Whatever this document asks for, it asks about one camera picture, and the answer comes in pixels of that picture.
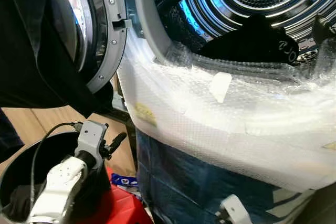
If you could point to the round washer door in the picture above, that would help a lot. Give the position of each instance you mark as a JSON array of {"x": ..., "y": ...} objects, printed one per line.
[{"x": 113, "y": 30}]

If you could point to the triangle warning sticker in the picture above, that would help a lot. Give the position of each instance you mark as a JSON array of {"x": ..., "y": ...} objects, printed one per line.
[{"x": 331, "y": 146}]

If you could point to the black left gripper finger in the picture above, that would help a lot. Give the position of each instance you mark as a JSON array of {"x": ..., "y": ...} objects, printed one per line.
[
  {"x": 105, "y": 126},
  {"x": 118, "y": 140}
]

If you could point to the grey rubber door gasket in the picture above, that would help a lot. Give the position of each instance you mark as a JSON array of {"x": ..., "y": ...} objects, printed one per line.
[{"x": 147, "y": 9}]

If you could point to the yellow washer sticker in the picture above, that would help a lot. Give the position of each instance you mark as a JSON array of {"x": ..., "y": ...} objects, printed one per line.
[{"x": 145, "y": 114}]

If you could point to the red plastic stool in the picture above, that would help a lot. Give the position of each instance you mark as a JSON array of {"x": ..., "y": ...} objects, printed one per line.
[{"x": 118, "y": 205}]

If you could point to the clear bubble wrap sheet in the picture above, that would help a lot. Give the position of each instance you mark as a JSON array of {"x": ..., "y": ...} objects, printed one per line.
[{"x": 210, "y": 135}]

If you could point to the white tape patch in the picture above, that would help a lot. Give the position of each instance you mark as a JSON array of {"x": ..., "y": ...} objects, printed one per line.
[{"x": 220, "y": 86}]

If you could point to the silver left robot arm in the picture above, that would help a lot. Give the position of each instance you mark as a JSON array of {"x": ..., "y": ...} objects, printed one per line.
[{"x": 60, "y": 184}]

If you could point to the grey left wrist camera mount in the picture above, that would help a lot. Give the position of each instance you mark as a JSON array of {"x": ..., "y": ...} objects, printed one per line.
[{"x": 90, "y": 136}]

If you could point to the blue and white packet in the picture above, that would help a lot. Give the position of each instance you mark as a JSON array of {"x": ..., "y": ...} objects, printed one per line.
[{"x": 125, "y": 181}]

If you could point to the black round laundry bucket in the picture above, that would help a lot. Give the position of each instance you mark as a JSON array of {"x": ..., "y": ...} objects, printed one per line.
[{"x": 52, "y": 150}]

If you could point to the front-load washing machine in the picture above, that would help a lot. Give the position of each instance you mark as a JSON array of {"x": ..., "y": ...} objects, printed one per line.
[{"x": 210, "y": 192}]

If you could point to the black garment with white print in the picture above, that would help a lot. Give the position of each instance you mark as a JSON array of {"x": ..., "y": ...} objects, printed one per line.
[{"x": 252, "y": 40}]

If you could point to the black drum paddle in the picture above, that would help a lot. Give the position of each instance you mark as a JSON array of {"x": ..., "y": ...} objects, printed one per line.
[
  {"x": 322, "y": 27},
  {"x": 173, "y": 2}
]

